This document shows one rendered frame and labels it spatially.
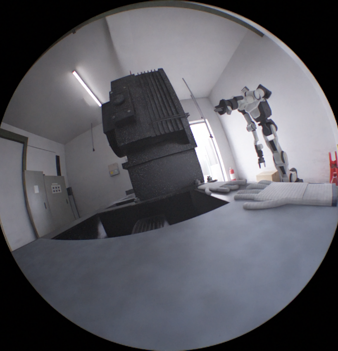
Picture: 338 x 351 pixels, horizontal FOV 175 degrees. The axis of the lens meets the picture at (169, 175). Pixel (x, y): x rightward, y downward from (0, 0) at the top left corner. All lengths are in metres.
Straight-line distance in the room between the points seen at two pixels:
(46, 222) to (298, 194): 3.30
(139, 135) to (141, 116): 0.12
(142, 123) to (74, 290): 0.69
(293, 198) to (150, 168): 0.59
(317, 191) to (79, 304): 0.33
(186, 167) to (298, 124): 2.02
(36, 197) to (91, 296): 3.03
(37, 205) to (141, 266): 3.03
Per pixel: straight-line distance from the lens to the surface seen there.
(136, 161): 0.60
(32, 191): 3.13
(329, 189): 0.24
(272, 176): 2.27
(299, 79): 2.29
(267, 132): 1.38
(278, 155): 1.45
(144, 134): 0.63
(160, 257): 0.15
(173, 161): 0.61
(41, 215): 3.12
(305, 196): 0.22
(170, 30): 2.30
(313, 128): 2.18
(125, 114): 0.64
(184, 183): 0.61
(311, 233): 0.15
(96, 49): 2.25
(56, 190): 3.50
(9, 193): 3.18
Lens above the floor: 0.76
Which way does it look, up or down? level
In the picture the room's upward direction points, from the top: 17 degrees counter-clockwise
